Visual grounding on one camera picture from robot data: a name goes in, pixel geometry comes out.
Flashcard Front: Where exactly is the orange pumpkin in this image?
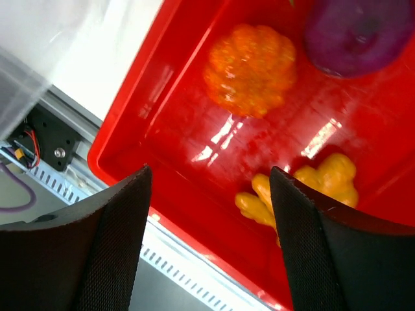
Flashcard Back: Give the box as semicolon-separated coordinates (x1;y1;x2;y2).
204;24;296;118

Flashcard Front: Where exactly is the clear zip top bag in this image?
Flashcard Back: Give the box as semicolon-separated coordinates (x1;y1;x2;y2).
1;1;109;139

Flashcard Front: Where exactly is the aluminium front rail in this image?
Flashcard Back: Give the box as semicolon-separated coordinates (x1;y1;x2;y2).
38;86;107;194

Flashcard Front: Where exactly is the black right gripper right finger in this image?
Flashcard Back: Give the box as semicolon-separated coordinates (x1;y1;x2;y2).
270;167;414;310

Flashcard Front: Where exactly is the red plastic tray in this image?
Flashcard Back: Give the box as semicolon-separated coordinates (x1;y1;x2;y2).
88;1;414;310

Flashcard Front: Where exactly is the yellow ginger root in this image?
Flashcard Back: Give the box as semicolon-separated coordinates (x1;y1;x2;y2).
235;153;359;230

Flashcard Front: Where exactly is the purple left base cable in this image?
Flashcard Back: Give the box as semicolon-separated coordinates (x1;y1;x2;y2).
0;161;36;214

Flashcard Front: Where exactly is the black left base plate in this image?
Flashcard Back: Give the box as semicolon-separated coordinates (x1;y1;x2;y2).
6;105;80;172

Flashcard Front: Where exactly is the purple onion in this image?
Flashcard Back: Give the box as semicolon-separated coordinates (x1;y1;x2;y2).
304;1;414;78

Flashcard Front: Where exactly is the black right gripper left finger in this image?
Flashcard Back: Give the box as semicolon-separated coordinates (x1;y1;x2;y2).
1;166;152;310

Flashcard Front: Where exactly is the white slotted cable duct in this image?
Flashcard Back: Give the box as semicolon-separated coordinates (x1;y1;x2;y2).
1;148;270;310

